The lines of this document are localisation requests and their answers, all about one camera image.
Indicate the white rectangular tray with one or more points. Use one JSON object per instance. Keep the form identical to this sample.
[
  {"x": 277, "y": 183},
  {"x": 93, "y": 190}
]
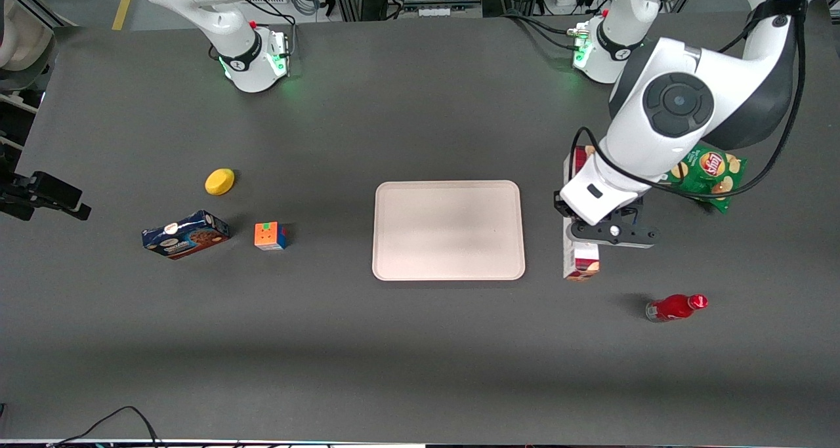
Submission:
[{"x": 449, "y": 231}]

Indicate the red cookie box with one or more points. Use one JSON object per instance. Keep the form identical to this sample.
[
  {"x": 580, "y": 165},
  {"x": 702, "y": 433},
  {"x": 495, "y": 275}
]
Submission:
[{"x": 581, "y": 264}]

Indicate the green chips bag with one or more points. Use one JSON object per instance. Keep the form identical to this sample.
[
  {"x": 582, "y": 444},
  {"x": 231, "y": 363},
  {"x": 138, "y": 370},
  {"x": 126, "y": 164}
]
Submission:
[{"x": 712, "y": 172}]

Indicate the multicoloured puzzle cube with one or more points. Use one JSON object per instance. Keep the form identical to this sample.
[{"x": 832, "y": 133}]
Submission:
[{"x": 269, "y": 236}]

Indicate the red bottle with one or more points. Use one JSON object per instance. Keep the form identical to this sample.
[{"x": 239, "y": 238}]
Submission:
[{"x": 672, "y": 307}]

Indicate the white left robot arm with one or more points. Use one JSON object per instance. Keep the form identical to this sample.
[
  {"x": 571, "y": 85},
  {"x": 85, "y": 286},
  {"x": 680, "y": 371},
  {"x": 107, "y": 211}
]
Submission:
[{"x": 676, "y": 100}]

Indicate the blue cookie box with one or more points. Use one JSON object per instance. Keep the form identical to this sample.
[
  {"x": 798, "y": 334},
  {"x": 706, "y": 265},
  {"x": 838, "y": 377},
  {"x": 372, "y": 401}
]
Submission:
[{"x": 187, "y": 236}]

